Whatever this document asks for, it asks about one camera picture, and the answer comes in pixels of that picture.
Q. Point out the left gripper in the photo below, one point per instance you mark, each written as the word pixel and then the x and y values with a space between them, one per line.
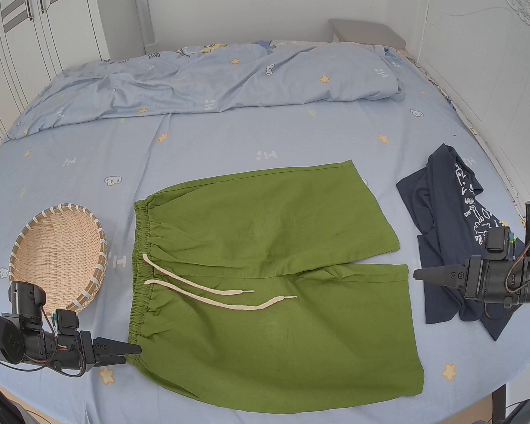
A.
pixel 70 354

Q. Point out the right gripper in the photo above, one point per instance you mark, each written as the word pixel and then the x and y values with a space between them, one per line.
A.
pixel 490 281

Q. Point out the green shorts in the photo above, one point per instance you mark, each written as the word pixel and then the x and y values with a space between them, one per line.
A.
pixel 269 325

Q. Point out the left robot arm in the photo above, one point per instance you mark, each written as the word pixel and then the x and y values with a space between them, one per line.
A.
pixel 26 301

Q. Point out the round woven basket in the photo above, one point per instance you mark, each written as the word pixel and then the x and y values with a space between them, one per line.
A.
pixel 57 254

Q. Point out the dark blue printed T-shirt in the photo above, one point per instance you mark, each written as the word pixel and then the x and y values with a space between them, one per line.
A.
pixel 441 201

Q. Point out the grey bedside table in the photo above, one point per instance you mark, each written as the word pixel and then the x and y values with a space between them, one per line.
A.
pixel 366 31

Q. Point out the pale blue quilt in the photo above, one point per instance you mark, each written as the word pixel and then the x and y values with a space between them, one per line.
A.
pixel 203 77

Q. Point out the white wardrobe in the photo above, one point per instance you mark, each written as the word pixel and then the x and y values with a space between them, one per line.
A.
pixel 48 16

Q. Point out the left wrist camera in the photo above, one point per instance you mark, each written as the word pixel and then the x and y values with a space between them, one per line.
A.
pixel 66 323

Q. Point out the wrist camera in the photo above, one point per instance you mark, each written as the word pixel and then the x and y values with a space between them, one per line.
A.
pixel 498 243
pixel 66 323

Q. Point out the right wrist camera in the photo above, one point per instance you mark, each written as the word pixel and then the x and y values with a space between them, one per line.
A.
pixel 498 243

